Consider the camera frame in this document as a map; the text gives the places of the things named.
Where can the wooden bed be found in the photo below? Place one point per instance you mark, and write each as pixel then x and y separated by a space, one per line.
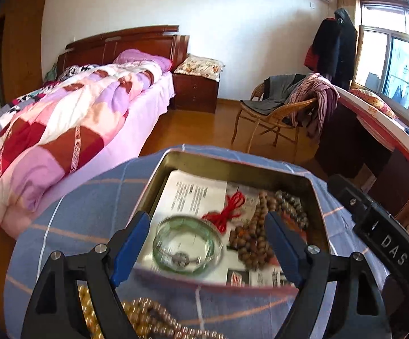
pixel 119 40

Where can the blue plaid tablecloth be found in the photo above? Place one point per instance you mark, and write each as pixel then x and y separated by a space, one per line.
pixel 84 212

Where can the printed paper leaflet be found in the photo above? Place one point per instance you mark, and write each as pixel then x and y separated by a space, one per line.
pixel 190 197

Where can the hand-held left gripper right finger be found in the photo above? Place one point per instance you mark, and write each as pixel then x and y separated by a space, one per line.
pixel 284 250

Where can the wooden nightstand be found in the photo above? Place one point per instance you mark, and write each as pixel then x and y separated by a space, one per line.
pixel 195 93

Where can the window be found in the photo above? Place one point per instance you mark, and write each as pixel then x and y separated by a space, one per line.
pixel 398 67

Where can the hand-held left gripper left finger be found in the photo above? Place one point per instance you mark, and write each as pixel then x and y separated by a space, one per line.
pixel 130 250

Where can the floral cushion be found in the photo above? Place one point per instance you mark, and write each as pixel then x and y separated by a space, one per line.
pixel 199 66

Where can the grey garment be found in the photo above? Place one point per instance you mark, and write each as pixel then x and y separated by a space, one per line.
pixel 271 95

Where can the green jade bangle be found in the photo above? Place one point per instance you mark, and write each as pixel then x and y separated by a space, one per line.
pixel 190 272

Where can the floral pillow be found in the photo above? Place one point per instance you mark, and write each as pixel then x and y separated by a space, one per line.
pixel 374 102

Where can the wooden wardrobe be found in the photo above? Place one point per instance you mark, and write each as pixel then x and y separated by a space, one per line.
pixel 20 49

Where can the red hanging garment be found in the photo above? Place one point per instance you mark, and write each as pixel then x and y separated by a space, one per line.
pixel 309 58

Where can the pink metal tin box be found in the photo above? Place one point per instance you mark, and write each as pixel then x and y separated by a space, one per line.
pixel 225 159

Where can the purple pillow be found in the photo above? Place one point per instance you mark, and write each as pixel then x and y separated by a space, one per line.
pixel 140 58

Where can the dark wooden desk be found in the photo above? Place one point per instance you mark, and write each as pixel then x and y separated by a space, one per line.
pixel 349 141

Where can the black white patterned blanket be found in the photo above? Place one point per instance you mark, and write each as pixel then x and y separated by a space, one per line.
pixel 80 69

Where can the black hanging coat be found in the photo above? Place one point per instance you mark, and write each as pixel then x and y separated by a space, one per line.
pixel 335 49

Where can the green cloth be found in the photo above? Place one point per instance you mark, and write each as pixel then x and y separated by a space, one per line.
pixel 50 72

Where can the pink patchwork quilt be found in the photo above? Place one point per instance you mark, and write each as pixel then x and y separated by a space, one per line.
pixel 66 123

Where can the wicker chair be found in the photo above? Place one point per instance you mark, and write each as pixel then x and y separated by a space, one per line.
pixel 278 113

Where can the white red desk cover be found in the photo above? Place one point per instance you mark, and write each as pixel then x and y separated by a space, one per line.
pixel 384 130

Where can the pink purple garment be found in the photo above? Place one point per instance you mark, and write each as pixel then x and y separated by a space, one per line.
pixel 317 95

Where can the silver wristwatch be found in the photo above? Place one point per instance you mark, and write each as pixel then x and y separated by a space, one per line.
pixel 180 257

